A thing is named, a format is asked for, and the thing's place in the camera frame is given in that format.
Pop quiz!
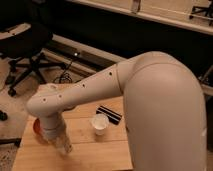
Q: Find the clear plastic bottle white cap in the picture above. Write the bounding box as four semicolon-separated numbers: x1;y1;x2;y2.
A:
55;135;72;155

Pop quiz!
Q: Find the white plastic cup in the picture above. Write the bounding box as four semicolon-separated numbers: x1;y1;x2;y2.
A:
91;114;109;136

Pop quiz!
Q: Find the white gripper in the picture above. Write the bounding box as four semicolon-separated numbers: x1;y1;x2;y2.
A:
41;115;66;141

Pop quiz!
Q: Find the black striped rectangular block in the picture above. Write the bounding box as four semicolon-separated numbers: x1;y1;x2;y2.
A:
96;106;122;125

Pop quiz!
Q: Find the black chair base far right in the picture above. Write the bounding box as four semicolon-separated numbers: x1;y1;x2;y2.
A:
189;0;213;25

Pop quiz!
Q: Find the black cable on floor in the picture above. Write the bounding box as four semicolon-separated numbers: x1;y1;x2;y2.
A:
52;58;75;84

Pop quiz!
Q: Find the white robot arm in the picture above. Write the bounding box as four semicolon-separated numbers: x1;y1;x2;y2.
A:
27;51;207;171

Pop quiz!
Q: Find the black office chair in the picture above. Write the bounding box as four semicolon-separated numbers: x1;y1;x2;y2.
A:
0;0;66;96

